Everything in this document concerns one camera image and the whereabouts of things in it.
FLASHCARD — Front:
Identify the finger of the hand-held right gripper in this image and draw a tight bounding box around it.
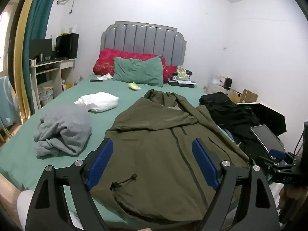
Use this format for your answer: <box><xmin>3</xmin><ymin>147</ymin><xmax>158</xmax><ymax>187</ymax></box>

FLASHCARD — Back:
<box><xmin>259</xmin><ymin>149</ymin><xmax>300</xmax><ymax>172</ymax></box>

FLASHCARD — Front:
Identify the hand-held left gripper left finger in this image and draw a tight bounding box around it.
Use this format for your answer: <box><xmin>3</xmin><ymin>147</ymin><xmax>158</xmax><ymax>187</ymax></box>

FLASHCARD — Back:
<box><xmin>25</xmin><ymin>138</ymin><xmax>113</xmax><ymax>231</ymax></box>

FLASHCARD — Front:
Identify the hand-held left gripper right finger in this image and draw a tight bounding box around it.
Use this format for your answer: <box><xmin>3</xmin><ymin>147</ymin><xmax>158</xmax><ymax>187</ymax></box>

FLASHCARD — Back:
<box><xmin>192</xmin><ymin>138</ymin><xmax>281</xmax><ymax>231</ymax></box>

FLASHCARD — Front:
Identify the olive green hooded jacket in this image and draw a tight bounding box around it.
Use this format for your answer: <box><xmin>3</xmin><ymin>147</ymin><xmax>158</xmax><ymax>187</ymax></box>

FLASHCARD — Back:
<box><xmin>90</xmin><ymin>89</ymin><xmax>251</xmax><ymax>224</ymax></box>

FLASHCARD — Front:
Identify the pile of black clothes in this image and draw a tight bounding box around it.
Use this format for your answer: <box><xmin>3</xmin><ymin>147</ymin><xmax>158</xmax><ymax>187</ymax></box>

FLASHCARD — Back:
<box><xmin>199</xmin><ymin>92</ymin><xmax>270</xmax><ymax>164</ymax></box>

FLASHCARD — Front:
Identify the smartphone with dark screen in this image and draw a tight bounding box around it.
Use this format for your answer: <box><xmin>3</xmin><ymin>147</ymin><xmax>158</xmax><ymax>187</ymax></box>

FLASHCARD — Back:
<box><xmin>250</xmin><ymin>124</ymin><xmax>286</xmax><ymax>160</ymax></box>

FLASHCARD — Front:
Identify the black umbrella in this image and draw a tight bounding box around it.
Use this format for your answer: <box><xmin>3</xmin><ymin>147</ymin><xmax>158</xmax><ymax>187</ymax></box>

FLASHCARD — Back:
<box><xmin>236</xmin><ymin>102</ymin><xmax>287</xmax><ymax>136</ymax></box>

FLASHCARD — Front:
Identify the grey crumpled garment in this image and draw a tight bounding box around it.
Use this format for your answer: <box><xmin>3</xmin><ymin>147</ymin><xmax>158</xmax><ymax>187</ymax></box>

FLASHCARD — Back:
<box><xmin>33</xmin><ymin>105</ymin><xmax>92</xmax><ymax>158</ymax></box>

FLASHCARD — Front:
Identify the white folded cloth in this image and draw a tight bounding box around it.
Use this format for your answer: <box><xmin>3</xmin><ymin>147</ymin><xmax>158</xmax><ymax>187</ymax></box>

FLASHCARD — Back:
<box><xmin>74</xmin><ymin>92</ymin><xmax>119</xmax><ymax>112</ymax></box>

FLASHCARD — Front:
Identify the cardboard box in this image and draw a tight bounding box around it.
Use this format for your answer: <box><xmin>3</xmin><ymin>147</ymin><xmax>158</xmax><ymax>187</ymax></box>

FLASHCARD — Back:
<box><xmin>228</xmin><ymin>89</ymin><xmax>259</xmax><ymax>104</ymax></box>

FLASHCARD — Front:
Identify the white nightstand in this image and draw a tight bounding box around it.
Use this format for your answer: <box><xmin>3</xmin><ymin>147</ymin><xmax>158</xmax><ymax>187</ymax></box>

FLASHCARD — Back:
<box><xmin>207</xmin><ymin>82</ymin><xmax>233</xmax><ymax>95</ymax></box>

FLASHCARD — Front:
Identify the stack of papers and books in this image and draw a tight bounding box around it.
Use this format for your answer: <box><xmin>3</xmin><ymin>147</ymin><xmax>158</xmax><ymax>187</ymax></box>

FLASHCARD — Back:
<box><xmin>167</xmin><ymin>75</ymin><xmax>197</xmax><ymax>88</ymax></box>

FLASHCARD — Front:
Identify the white paper box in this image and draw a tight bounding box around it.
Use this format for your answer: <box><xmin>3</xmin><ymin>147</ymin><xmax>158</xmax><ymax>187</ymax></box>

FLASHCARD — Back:
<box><xmin>212</xmin><ymin>74</ymin><xmax>226</xmax><ymax>86</ymax></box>

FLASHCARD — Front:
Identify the bin with plastic bag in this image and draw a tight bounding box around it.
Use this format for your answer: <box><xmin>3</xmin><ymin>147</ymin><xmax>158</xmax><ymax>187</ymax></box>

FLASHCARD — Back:
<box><xmin>38</xmin><ymin>86</ymin><xmax>55</xmax><ymax>107</ymax></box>

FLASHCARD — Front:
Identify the snack bag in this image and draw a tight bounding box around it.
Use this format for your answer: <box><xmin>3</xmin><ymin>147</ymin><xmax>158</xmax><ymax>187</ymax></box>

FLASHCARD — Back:
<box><xmin>176</xmin><ymin>66</ymin><xmax>190</xmax><ymax>80</ymax></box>

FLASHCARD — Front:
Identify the green pillow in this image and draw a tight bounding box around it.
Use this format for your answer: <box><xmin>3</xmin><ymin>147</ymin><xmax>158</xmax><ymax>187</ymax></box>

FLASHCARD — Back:
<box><xmin>113</xmin><ymin>56</ymin><xmax>164</xmax><ymax>87</ymax></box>

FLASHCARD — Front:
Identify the light wooden desk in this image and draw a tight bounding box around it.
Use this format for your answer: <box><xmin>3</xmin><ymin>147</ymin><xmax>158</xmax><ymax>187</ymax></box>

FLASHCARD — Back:
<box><xmin>29</xmin><ymin>57</ymin><xmax>76</xmax><ymax>110</ymax></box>

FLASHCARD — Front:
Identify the red patterned quilt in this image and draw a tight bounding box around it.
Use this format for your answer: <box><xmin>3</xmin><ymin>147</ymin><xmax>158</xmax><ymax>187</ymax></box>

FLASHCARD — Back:
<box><xmin>93</xmin><ymin>48</ymin><xmax>178</xmax><ymax>82</ymax></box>

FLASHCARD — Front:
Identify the light blue chair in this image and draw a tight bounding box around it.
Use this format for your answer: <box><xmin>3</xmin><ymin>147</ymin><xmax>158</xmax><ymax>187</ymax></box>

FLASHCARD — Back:
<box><xmin>0</xmin><ymin>75</ymin><xmax>20</xmax><ymax>147</ymax></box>

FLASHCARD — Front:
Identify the black computer tower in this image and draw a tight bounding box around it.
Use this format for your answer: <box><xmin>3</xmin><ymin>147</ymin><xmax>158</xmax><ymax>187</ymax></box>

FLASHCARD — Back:
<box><xmin>55</xmin><ymin>33</ymin><xmax>80</xmax><ymax>59</ymax></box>

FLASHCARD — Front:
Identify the black computer monitor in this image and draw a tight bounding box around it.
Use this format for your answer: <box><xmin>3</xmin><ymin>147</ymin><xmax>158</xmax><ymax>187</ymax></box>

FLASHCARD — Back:
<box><xmin>29</xmin><ymin>38</ymin><xmax>53</xmax><ymax>60</ymax></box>

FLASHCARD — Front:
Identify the grey padded headboard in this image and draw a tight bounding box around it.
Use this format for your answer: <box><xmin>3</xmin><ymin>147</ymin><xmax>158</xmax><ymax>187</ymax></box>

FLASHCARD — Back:
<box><xmin>100</xmin><ymin>21</ymin><xmax>187</xmax><ymax>64</ymax></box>

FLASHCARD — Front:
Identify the yellow curtain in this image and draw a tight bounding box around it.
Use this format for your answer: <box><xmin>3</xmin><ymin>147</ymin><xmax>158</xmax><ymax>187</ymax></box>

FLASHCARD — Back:
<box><xmin>13</xmin><ymin>0</ymin><xmax>42</xmax><ymax>119</ymax></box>

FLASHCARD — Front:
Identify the teal curtain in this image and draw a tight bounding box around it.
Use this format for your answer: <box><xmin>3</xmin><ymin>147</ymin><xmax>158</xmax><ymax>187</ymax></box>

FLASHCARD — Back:
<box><xmin>23</xmin><ymin>0</ymin><xmax>60</xmax><ymax>117</ymax></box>

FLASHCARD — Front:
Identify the air conditioner pipe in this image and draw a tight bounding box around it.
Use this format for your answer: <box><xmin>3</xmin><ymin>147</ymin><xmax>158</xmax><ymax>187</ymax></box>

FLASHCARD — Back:
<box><xmin>57</xmin><ymin>0</ymin><xmax>76</xmax><ymax>15</ymax></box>

